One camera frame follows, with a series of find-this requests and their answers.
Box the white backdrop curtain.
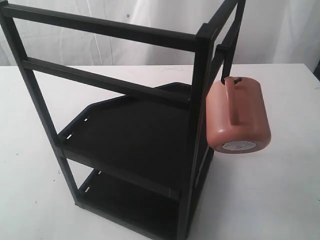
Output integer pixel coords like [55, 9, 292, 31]
[15, 0, 320, 70]

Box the terracotta ceramic mug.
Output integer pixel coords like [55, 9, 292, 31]
[205, 76, 272, 154]

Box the black two-tier shelf rack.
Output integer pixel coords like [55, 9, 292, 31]
[0, 0, 246, 240]

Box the black rack hook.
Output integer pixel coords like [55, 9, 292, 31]
[216, 44, 236, 85]

